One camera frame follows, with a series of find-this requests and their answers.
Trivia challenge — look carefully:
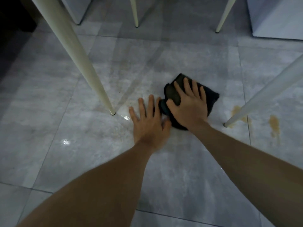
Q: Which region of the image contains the person's right hand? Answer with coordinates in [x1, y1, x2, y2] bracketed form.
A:
[166, 77, 209, 131]

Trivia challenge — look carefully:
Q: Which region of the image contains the person's left hand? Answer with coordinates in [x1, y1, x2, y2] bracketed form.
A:
[129, 94, 172, 152]

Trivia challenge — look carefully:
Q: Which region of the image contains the dark cleaning cloth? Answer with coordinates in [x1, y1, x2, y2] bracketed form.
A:
[159, 73, 220, 131]

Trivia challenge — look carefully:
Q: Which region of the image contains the person's left forearm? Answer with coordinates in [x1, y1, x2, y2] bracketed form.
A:
[16, 141, 155, 227]

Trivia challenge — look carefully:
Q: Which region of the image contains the person's right forearm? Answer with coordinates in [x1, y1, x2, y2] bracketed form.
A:
[189, 122, 303, 227]

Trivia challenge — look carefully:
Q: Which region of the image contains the brown liquid spill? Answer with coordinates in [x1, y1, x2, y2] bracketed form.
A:
[231, 105, 252, 128]

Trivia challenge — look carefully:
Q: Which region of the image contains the cream tapered table leg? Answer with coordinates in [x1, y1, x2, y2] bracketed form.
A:
[129, 0, 140, 28]
[223, 54, 303, 128]
[215, 0, 238, 34]
[29, 0, 116, 116]

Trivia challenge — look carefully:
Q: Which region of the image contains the white cabinet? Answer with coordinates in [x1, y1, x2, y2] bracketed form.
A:
[246, 0, 303, 41]
[59, 0, 95, 25]

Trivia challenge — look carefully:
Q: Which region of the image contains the dark furniture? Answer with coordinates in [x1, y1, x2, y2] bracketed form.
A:
[0, 0, 37, 34]

